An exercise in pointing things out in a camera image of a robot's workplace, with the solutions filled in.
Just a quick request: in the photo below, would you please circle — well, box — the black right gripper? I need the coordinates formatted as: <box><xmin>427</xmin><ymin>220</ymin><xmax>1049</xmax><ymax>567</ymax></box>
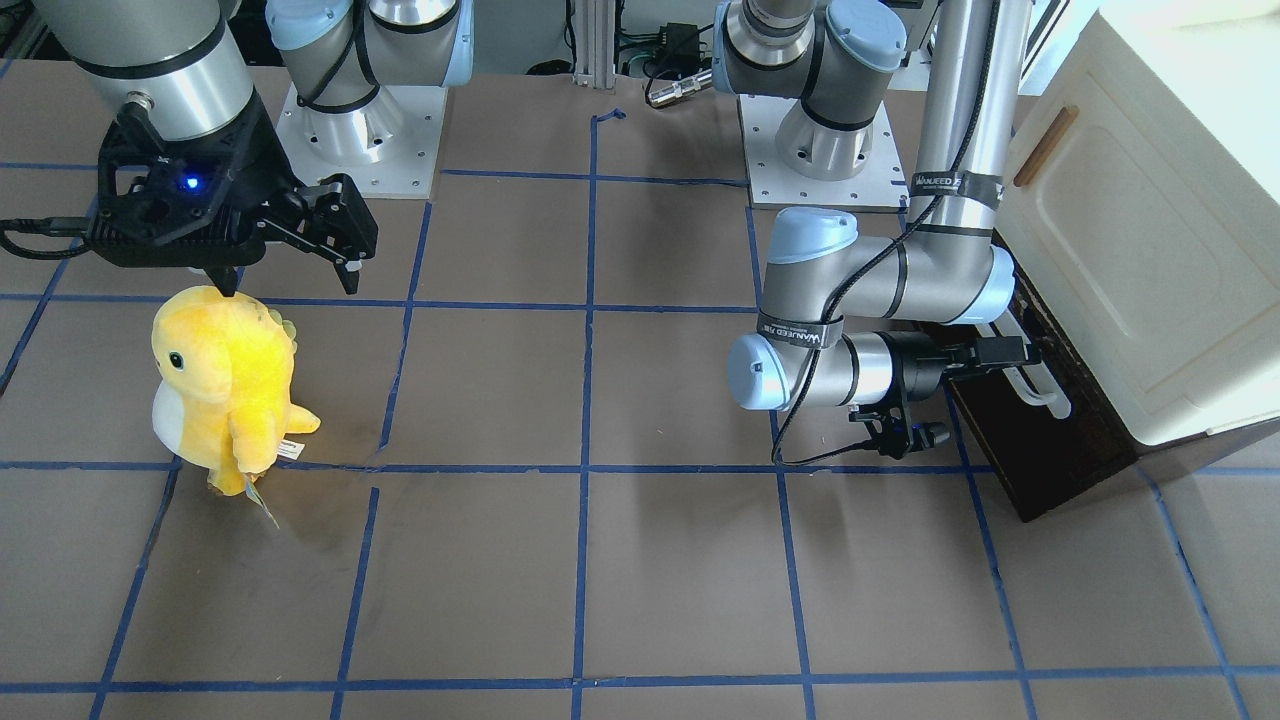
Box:
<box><xmin>84</xmin><ymin>95</ymin><xmax>379</xmax><ymax>299</ymax></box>

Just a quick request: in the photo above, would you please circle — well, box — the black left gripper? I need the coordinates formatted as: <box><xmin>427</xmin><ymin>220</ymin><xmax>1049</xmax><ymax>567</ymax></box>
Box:
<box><xmin>884</xmin><ymin>331</ymin><xmax>1041</xmax><ymax>401</ymax></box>

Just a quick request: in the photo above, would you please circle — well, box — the white drawer handle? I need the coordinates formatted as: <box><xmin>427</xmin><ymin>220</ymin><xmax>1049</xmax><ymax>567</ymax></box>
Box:
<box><xmin>975</xmin><ymin>310</ymin><xmax>1073</xmax><ymax>420</ymax></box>

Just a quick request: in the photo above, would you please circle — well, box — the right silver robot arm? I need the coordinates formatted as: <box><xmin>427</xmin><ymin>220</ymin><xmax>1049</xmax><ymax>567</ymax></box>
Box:
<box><xmin>3</xmin><ymin>1</ymin><xmax>474</xmax><ymax>297</ymax></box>

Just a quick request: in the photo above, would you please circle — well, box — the yellow plush dinosaur toy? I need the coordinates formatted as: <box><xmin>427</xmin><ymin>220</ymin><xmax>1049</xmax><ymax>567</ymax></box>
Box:
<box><xmin>150</xmin><ymin>286</ymin><xmax>321</xmax><ymax>509</ymax></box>

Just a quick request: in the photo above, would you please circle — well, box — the cream plastic cabinet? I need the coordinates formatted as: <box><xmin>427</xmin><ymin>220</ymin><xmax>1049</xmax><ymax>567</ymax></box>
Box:
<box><xmin>997</xmin><ymin>1</ymin><xmax>1279</xmax><ymax>445</ymax></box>

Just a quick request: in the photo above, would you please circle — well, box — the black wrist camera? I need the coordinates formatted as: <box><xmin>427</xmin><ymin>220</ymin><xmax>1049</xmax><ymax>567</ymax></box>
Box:
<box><xmin>847</xmin><ymin>398</ymin><xmax>952</xmax><ymax>460</ymax></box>

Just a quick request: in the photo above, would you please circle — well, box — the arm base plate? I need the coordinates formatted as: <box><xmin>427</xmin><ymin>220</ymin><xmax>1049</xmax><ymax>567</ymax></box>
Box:
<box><xmin>275</xmin><ymin>86</ymin><xmax>449</xmax><ymax>200</ymax></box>
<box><xmin>739</xmin><ymin>95</ymin><xmax>908</xmax><ymax>211</ymax></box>

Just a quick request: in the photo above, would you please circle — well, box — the aluminium frame post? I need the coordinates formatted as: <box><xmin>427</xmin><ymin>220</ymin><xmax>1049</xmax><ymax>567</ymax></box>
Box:
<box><xmin>570</xmin><ymin>0</ymin><xmax>620</xmax><ymax>94</ymax></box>

